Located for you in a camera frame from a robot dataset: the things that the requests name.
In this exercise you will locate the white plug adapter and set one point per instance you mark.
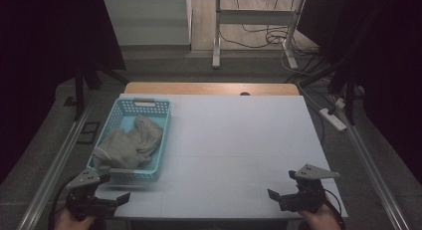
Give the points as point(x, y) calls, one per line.
point(339, 102)

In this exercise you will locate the light blue perforated plastic basket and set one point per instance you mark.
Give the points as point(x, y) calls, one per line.
point(127, 118)

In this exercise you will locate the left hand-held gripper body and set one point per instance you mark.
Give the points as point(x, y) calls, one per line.
point(83, 180)

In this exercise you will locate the aluminium rail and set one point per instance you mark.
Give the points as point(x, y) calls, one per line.
point(53, 170)
point(375, 177)

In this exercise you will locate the black curtain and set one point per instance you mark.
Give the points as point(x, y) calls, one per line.
point(40, 57)
point(394, 74)

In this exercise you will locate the black floor plate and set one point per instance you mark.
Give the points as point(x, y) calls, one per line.
point(89, 132)

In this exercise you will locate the wooden table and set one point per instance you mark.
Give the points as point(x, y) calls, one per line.
point(205, 88)

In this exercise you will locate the black metal stand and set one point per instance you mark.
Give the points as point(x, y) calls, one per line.
point(348, 87)
point(79, 90)

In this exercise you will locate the white cabinet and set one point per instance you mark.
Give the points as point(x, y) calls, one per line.
point(146, 21)

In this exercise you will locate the person's right hand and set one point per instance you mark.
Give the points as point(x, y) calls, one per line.
point(323, 221)

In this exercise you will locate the person's left hand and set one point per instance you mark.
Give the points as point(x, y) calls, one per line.
point(71, 223)

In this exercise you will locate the white power strip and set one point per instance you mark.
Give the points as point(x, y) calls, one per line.
point(332, 119)

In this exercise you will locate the white metal desk frame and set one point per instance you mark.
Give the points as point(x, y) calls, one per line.
point(255, 16)

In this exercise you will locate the grey garment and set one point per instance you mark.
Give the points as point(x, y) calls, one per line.
point(126, 147)

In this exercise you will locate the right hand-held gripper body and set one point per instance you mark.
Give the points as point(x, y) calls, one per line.
point(312, 193)

